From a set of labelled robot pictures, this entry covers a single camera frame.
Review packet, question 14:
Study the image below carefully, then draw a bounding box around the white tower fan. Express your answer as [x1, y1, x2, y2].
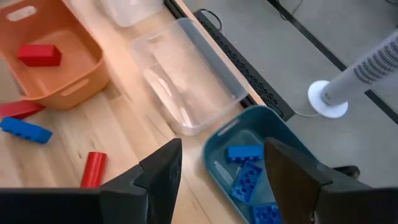
[307, 29, 398, 119]

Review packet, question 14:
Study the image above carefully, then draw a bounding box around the blue plastic brick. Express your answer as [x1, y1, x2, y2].
[251, 202, 284, 224]
[0, 116, 53, 145]
[230, 161, 264, 205]
[226, 144, 265, 164]

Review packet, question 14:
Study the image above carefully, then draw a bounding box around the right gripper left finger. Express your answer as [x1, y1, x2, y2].
[99, 138, 183, 224]

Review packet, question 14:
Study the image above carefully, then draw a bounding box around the teal plastic bin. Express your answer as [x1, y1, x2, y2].
[201, 105, 315, 224]

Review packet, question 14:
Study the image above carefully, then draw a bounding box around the clear plastic bin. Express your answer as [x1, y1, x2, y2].
[131, 17, 250, 137]
[98, 0, 165, 28]

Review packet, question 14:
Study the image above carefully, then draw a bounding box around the black cable loop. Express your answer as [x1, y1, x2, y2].
[198, 8, 224, 32]

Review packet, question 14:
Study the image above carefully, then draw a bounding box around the orange plastic bin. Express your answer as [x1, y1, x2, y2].
[0, 0, 110, 111]

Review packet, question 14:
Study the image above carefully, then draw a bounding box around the white fan cord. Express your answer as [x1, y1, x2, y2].
[293, 109, 320, 119]

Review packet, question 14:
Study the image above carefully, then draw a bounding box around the red wooden block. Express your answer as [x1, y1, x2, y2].
[0, 100, 47, 120]
[17, 44, 62, 67]

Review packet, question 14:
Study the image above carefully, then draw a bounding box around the black perforated bar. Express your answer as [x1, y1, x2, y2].
[192, 9, 295, 123]

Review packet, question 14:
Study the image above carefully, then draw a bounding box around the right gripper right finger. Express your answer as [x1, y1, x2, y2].
[264, 137, 374, 224]

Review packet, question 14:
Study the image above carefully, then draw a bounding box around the red wooden cylinder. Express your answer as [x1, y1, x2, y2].
[80, 151, 108, 189]

